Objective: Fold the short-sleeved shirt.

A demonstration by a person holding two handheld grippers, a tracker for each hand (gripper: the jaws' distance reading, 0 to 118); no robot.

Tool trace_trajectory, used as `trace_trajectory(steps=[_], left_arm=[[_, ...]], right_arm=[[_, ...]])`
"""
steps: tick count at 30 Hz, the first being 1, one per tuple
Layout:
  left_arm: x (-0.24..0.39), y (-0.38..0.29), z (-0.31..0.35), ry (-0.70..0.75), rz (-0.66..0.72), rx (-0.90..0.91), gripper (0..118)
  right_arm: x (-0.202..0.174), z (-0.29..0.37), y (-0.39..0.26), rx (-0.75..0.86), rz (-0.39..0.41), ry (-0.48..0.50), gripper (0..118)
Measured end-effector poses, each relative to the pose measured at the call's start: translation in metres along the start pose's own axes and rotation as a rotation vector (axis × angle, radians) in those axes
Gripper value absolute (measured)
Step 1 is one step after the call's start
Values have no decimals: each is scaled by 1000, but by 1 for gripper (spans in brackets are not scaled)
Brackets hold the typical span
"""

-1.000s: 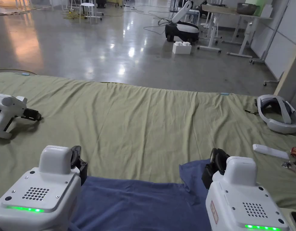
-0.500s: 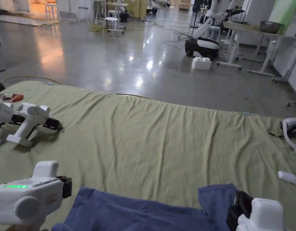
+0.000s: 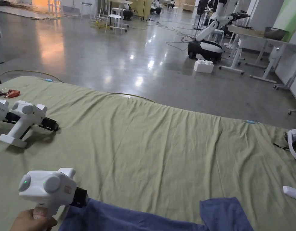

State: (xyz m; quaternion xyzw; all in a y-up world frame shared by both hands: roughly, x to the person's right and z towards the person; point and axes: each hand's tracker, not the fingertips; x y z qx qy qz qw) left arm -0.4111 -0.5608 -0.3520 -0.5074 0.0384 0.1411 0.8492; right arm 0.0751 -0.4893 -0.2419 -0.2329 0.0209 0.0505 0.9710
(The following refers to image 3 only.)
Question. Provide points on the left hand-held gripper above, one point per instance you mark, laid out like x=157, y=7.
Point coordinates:
x=50, y=184

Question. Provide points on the dark blue garment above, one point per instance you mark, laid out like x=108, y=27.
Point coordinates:
x=109, y=219

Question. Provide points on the person's left hand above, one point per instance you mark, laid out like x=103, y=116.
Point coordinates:
x=29, y=222

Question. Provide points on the small blue clip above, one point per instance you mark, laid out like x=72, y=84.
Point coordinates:
x=48, y=80
x=250, y=122

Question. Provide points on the bed with pale green sheet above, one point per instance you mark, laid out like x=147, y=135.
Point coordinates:
x=150, y=139

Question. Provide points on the white foam block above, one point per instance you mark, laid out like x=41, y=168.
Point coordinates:
x=203, y=67

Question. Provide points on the white robot with black base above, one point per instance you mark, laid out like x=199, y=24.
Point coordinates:
x=206, y=49

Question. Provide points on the white hand controller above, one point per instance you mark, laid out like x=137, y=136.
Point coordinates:
x=293, y=192

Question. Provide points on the white headset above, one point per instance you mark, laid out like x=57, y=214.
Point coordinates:
x=294, y=144

